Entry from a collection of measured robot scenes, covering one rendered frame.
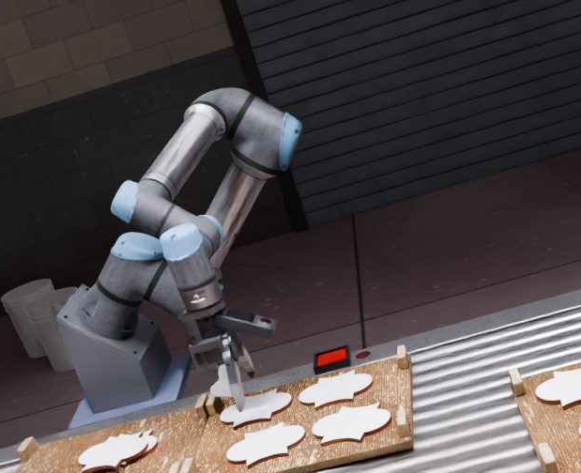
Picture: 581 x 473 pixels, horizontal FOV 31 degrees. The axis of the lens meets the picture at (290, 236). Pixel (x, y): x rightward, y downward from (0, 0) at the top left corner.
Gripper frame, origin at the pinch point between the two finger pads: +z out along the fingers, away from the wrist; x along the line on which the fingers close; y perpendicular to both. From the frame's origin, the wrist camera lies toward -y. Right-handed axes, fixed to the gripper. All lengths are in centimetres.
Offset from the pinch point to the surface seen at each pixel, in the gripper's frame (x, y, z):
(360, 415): 14.0, -21.7, 3.3
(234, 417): 2.3, 4.0, 2.7
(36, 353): -345, 212, 89
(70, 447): -4.0, 40.9, 2.7
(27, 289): -371, 214, 58
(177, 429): -0.2, 16.6, 3.3
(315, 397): 2.3, -12.4, 3.1
